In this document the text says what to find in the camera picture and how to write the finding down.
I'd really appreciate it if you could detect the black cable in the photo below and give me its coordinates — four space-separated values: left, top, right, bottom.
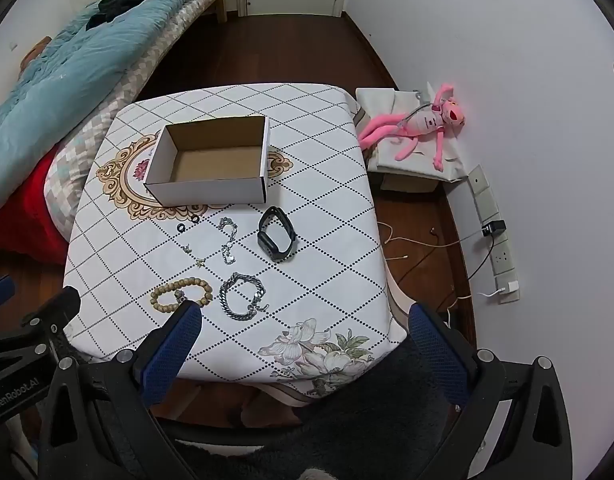
401 229 495 313

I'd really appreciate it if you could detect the table with patterned cloth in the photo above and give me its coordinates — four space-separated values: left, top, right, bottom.
63 81 408 398

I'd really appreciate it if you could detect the red blanket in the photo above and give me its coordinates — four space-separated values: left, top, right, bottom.
0 151 70 266

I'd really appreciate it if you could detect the beige cable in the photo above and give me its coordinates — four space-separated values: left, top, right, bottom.
377 220 484 262

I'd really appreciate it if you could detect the thin silver chain bracelet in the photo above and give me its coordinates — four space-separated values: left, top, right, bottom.
219 216 238 267

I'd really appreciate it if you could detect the pink plush toy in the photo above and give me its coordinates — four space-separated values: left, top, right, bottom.
358 82 466 172

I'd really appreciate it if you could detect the bed with blue duvet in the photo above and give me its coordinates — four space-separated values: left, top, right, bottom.
0 0 238 218

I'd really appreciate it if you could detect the brown pillow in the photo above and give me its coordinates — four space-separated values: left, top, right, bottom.
19 36 54 72

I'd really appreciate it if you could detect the cardboard box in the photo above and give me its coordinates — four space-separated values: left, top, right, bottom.
143 115 272 207

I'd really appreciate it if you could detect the wooden bead bracelet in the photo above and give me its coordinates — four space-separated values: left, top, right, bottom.
150 280 215 314

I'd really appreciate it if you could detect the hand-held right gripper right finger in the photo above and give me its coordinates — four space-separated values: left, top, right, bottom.
408 301 574 480

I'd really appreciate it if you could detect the white wall socket panel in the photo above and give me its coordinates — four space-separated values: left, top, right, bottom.
467 164 521 305

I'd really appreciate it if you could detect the thick silver chain bracelet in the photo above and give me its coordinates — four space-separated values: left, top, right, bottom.
218 272 270 320

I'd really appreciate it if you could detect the black fitness band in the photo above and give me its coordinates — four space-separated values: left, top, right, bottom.
257 206 296 262

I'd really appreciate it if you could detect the dark fuzzy cloth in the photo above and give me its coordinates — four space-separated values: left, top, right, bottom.
154 342 465 480

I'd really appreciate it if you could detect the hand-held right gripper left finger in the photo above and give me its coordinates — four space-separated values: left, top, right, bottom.
37 300 205 480

